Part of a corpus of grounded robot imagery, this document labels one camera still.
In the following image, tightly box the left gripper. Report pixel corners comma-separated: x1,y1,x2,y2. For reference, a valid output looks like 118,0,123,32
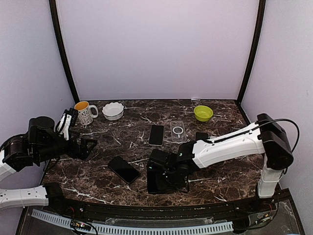
36,129,97,163

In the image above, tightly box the black phone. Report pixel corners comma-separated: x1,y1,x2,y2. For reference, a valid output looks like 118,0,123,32
147,167,171,194
108,156,140,184

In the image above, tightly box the clear magsafe phone case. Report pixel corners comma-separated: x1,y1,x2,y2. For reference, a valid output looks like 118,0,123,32
170,120,187,142

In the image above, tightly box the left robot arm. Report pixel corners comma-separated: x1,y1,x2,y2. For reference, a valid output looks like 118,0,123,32
0,114,97,213

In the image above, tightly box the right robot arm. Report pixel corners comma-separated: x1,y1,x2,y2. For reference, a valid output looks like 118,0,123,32
147,113,295,212

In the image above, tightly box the patterned mug yellow inside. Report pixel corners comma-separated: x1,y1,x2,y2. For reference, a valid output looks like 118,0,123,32
74,101,99,126

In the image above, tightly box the white scalloped bowl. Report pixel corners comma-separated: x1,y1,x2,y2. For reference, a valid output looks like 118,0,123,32
102,102,125,121

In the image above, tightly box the green bowl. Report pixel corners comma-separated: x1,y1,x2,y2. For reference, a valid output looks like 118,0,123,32
194,105,214,122

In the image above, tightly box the small circuit board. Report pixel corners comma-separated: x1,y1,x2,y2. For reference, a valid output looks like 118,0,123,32
70,220,92,232

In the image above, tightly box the black front table rail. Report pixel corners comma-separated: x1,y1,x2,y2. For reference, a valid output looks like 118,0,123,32
43,195,278,221

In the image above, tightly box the white slotted cable duct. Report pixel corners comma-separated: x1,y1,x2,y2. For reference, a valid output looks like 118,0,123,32
31,209,233,235

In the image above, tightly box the left black frame post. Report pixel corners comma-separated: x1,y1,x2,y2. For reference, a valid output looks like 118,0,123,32
49,0,80,103

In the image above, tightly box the black frame post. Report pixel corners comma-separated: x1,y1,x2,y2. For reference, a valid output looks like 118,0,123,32
236,0,267,105
49,0,80,103

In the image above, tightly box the right black frame post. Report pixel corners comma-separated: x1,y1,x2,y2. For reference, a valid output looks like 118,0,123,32
236,0,267,105

